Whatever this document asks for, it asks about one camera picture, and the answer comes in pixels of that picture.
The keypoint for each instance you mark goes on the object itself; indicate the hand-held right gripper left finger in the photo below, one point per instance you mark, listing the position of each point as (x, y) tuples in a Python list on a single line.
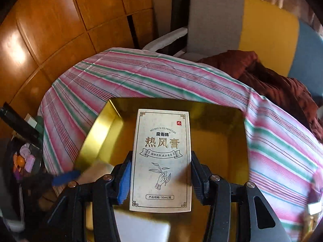
[(124, 184)]

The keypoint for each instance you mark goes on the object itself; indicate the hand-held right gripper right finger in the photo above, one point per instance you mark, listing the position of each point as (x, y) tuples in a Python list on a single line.
[(198, 181)]

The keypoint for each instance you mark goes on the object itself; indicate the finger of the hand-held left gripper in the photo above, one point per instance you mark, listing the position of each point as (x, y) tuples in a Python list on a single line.
[(66, 177)]

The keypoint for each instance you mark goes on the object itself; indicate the tan box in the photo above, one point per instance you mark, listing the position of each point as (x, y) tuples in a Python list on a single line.
[(97, 171)]

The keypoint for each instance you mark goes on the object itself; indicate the gold tin box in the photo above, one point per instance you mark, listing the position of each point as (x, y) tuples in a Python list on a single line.
[(227, 141)]

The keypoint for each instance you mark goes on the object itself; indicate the white ointment box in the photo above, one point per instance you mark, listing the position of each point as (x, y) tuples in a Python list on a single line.
[(161, 136)]

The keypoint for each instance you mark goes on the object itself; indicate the pink small item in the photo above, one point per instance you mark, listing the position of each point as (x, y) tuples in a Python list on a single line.
[(30, 162)]

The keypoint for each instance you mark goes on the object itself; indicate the orange round item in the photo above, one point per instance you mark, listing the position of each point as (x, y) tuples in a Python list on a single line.
[(19, 160)]

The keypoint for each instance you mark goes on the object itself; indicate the black storage basket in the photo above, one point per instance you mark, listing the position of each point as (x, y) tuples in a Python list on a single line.
[(37, 153)]

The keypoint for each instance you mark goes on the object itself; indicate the white paper box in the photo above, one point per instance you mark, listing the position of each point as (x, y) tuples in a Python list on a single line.
[(141, 228)]

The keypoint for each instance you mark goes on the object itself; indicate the striped bedsheet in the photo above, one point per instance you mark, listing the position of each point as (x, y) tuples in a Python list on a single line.
[(156, 75)]

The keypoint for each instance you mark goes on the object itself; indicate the maroon garment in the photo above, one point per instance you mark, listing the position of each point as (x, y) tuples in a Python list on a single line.
[(272, 85)]

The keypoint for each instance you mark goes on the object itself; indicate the wooden wardrobe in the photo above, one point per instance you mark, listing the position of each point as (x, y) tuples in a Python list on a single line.
[(50, 30)]

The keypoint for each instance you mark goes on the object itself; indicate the grey yellow blue chair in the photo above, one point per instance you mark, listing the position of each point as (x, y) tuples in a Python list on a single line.
[(265, 25)]

